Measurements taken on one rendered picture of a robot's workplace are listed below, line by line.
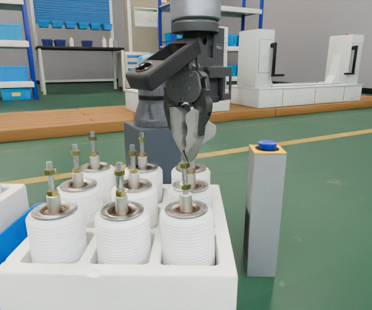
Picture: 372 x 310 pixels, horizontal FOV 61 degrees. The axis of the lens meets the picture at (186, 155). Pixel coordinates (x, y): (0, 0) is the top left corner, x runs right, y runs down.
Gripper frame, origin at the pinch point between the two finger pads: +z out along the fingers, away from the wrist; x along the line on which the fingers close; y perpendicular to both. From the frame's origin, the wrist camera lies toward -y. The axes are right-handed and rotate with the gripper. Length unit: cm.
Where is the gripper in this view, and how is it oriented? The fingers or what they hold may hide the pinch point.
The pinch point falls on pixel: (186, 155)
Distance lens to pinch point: 51.4
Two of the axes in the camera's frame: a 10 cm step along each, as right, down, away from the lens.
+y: 6.8, -2.0, 7.1
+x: -7.4, -1.8, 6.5
